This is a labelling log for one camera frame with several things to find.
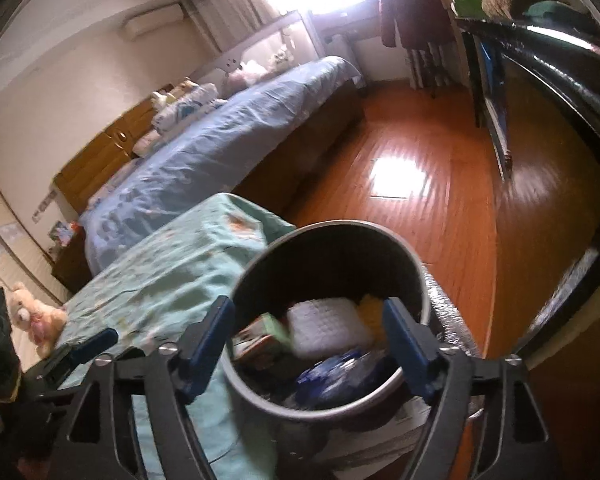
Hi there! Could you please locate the round black trash bin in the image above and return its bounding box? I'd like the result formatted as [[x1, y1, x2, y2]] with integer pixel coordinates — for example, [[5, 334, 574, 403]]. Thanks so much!
[[224, 220, 435, 422]]

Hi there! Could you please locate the blue snack wrapper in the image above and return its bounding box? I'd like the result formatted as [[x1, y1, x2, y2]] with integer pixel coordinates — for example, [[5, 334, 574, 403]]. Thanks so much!
[[295, 350, 386, 401]]

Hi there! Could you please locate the black glossy cabinet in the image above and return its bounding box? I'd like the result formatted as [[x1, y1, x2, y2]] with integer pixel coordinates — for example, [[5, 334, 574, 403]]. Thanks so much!
[[452, 12, 600, 361]]

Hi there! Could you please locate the yellow snack wrapper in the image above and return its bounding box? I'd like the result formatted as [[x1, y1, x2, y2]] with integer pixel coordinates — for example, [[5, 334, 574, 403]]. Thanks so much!
[[357, 294, 388, 341]]

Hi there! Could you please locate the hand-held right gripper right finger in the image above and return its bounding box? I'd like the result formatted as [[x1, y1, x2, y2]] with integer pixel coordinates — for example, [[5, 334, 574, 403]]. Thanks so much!
[[382, 297, 553, 480]]

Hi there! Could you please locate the dark red coat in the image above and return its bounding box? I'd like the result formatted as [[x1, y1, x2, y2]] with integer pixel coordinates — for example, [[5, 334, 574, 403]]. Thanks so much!
[[377, 0, 453, 51]]

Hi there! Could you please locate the white and yellow plush toy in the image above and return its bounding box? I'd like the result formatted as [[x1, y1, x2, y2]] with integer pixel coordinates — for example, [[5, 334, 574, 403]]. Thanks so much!
[[151, 79, 201, 106]]

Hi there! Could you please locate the cream teddy bear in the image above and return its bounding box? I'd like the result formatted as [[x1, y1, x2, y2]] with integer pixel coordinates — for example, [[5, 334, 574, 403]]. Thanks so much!
[[6, 281, 68, 358]]

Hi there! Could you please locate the green cardboard box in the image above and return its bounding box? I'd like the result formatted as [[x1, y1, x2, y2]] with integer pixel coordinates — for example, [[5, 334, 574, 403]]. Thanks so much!
[[231, 312, 293, 366]]

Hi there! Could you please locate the small white pillow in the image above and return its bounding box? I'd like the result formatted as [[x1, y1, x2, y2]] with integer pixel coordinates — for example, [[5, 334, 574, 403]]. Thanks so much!
[[131, 127, 166, 157]]

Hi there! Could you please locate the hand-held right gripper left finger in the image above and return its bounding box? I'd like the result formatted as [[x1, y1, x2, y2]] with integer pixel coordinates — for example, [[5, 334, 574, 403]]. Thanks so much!
[[50, 295, 237, 480]]

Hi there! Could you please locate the blue printed pillow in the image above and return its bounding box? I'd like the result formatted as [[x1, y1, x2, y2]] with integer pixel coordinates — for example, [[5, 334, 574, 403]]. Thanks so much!
[[152, 82, 228, 133]]

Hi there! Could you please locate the pink plush toy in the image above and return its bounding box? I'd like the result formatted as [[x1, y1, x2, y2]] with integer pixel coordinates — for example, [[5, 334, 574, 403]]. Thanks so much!
[[227, 59, 263, 88]]

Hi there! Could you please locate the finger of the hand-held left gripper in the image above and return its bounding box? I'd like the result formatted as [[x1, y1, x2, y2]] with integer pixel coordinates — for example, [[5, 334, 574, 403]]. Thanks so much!
[[40, 327, 120, 386]]

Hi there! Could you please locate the wall switch panel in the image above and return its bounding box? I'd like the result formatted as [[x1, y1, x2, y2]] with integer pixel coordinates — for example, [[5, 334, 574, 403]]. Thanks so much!
[[30, 195, 56, 223]]

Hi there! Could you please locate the green floral tablecloth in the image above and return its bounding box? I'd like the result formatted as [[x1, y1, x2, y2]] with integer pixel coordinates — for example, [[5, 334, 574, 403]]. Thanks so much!
[[55, 192, 298, 480]]

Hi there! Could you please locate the white air conditioner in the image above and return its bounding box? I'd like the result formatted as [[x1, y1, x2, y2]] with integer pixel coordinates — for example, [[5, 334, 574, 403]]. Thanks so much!
[[124, 4, 185, 37]]

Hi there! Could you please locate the bed with blue sheet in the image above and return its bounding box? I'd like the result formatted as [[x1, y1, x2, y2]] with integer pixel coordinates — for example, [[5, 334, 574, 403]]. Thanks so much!
[[78, 55, 366, 276]]

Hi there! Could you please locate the small photo frame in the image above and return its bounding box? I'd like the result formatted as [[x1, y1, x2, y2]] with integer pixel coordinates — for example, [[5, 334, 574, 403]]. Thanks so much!
[[49, 221, 73, 247]]

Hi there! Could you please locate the dark wooden nightstand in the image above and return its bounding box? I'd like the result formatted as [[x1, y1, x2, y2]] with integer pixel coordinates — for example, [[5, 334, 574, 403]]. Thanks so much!
[[50, 230, 93, 293]]

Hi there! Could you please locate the dark green cloth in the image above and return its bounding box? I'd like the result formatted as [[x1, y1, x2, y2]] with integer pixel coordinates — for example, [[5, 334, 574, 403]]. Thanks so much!
[[522, 0, 586, 21]]

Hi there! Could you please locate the white bed guard rail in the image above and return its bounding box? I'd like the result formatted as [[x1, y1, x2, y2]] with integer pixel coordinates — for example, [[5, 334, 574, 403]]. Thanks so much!
[[215, 10, 326, 91]]

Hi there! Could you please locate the grey patterned curtain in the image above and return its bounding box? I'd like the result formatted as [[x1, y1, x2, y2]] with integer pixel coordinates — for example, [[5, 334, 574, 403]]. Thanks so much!
[[187, 0, 291, 53]]

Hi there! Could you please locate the silver foil bubble bag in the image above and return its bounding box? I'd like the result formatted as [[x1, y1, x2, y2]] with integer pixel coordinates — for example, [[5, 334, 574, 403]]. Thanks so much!
[[417, 262, 483, 411]]

